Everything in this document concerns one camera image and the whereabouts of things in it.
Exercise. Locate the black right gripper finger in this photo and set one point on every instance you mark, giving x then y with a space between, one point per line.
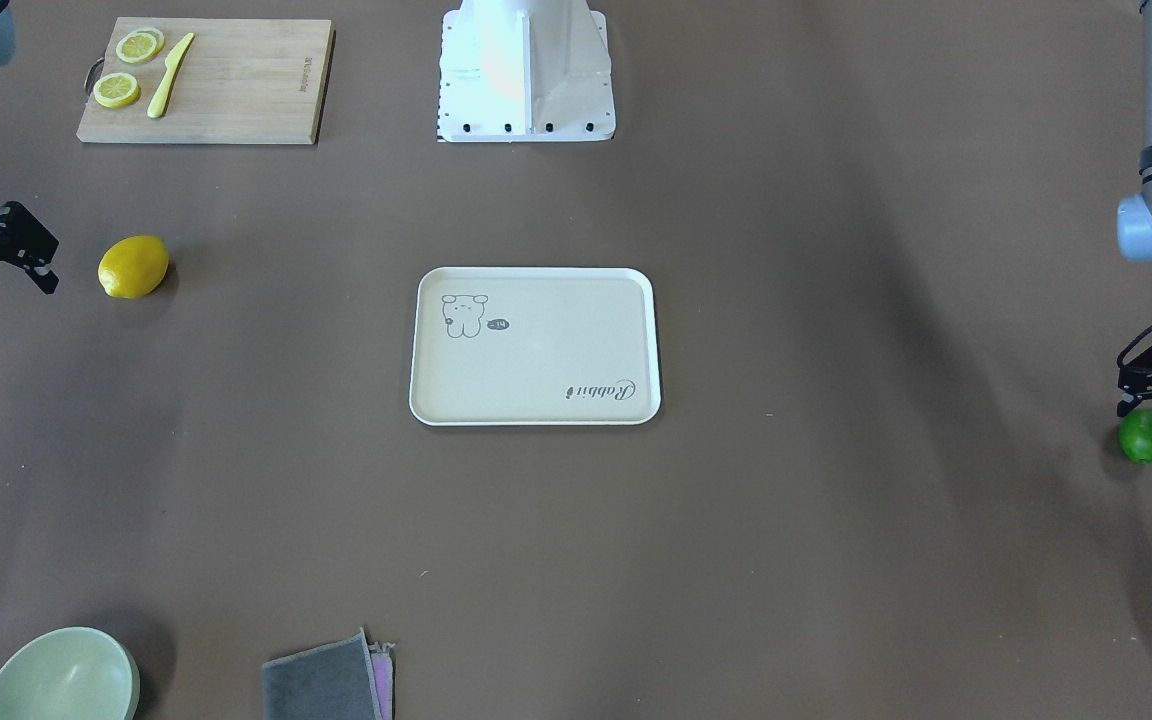
28 245

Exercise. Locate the green lime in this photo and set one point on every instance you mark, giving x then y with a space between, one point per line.
1134 435

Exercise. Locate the yellow lemon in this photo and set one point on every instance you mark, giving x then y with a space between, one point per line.
134 266

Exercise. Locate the cream rabbit tray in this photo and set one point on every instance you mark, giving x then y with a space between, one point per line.
535 346

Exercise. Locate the lower lemon slice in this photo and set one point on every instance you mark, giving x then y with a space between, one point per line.
116 90

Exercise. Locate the lemon slice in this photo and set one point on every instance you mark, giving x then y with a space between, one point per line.
116 90
140 45

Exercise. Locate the upper lemon slice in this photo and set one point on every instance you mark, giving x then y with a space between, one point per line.
140 45

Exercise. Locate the yellow plastic knife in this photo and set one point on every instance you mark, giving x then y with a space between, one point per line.
159 102

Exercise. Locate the bamboo cutting board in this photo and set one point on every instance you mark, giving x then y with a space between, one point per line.
245 81

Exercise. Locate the light green bowl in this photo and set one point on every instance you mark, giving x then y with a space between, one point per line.
76 672

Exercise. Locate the grey folded cloth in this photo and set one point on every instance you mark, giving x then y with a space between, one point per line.
333 681

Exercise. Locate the pink folded cloth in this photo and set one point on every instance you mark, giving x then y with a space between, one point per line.
383 677

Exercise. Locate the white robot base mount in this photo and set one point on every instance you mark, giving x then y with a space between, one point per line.
525 71

